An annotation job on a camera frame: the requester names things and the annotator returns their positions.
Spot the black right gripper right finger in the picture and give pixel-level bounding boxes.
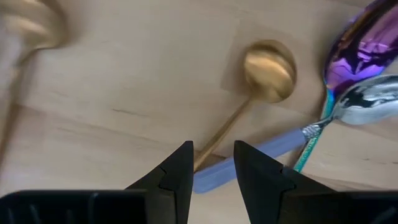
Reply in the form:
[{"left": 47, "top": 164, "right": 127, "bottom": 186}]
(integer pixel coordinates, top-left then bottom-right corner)
[{"left": 233, "top": 140, "right": 335, "bottom": 224}]

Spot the iridescent purple spoon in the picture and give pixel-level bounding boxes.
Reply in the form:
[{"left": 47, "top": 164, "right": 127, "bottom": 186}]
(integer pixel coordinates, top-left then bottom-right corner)
[{"left": 293, "top": 0, "right": 398, "bottom": 174}]

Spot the silver spoon lilac handle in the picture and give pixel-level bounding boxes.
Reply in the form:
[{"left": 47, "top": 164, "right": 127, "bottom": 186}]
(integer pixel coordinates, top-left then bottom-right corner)
[{"left": 192, "top": 73, "right": 398, "bottom": 194}]

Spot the gold spoon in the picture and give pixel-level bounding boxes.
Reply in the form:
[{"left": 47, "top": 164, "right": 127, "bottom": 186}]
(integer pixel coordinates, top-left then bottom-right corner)
[
  {"left": 0, "top": 0, "right": 67, "bottom": 170},
  {"left": 193, "top": 39, "right": 298, "bottom": 172}
]

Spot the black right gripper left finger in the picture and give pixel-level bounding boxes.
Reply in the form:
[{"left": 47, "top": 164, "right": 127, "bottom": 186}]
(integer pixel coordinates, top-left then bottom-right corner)
[{"left": 124, "top": 140, "right": 195, "bottom": 224}]

